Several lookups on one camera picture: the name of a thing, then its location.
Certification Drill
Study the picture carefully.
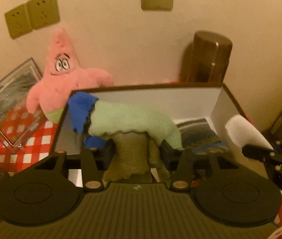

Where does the striped knitted sock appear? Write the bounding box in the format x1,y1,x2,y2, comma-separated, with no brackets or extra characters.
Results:
177,118,232,157

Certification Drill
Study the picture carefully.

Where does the white tissue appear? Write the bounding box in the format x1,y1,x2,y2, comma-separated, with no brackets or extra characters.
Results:
225,114,273,150

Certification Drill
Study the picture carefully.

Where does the green grey microfibre cloth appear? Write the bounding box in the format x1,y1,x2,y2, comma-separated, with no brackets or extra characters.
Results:
88,99,183,182

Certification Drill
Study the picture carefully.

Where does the brown cardboard box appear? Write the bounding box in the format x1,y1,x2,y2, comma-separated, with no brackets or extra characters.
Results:
52,81,272,189

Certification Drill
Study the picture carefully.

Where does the red white checkered tablecloth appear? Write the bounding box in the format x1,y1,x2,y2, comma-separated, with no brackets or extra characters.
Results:
0,110,282,226

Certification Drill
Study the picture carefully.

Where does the pink starfish plush toy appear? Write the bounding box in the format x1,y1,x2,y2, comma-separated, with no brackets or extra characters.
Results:
26,28,114,123

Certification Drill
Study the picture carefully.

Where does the brown metal thermos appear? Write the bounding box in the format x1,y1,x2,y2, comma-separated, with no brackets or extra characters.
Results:
179,30,233,84

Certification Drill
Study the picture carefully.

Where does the framed picture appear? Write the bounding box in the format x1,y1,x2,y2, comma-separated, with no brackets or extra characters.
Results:
0,58,46,149

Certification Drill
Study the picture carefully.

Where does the double wall socket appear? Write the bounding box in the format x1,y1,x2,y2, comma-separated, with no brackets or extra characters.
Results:
5,0,60,39

